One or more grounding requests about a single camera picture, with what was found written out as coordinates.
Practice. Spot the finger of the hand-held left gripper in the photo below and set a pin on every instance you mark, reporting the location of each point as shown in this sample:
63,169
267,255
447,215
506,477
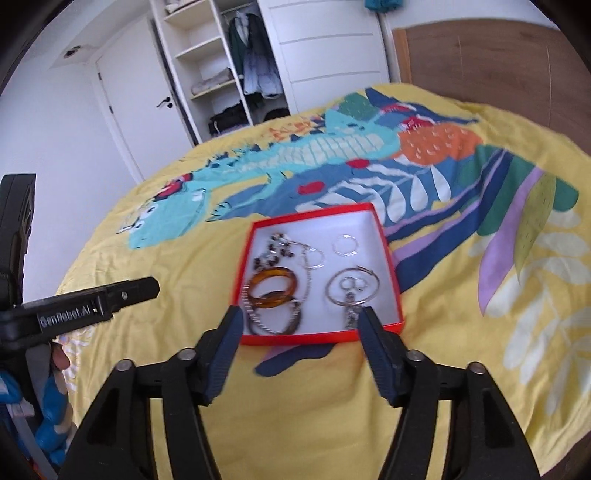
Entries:
134,290

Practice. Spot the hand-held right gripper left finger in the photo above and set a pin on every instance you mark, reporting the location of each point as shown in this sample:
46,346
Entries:
224,360

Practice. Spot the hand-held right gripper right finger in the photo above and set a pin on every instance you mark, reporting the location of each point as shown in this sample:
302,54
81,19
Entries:
376,355

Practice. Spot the amber translucent bangle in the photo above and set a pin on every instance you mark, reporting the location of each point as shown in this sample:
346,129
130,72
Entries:
277,272

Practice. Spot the red jewelry box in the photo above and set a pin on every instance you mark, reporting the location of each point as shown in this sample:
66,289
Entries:
314,225

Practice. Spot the person's left hand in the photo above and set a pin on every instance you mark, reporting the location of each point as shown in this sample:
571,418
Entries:
58,357

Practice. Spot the large thin silver bangle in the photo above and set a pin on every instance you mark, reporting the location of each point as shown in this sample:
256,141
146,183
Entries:
326,286

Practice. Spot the dark brown bangle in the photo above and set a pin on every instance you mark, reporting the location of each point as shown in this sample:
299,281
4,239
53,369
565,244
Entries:
298,318

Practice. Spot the yellow printed blanket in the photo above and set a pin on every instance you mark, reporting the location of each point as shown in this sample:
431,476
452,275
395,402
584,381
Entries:
461,369

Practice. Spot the person's blue and white garment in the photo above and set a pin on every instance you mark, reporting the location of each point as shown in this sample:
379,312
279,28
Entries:
51,429

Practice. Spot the silver hoop earring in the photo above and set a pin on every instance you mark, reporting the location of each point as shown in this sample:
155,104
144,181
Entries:
333,244
305,258

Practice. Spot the white door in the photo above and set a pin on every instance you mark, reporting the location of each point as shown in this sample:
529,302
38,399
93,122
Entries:
134,115

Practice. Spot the dark folded clothes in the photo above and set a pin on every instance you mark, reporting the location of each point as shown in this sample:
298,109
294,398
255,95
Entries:
226,121

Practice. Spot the light folded clothes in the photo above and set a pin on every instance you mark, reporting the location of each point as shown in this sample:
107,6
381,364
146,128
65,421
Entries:
212,83

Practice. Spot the hanging clothes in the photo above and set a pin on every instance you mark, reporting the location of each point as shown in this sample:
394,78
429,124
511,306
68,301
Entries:
254,69

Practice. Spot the white wardrobe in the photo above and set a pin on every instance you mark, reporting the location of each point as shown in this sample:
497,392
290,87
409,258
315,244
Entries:
332,60

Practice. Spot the wooden headboard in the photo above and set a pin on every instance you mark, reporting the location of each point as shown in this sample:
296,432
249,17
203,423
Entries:
498,69

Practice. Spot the teal cloth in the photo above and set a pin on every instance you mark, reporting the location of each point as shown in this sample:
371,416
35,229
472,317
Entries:
383,4

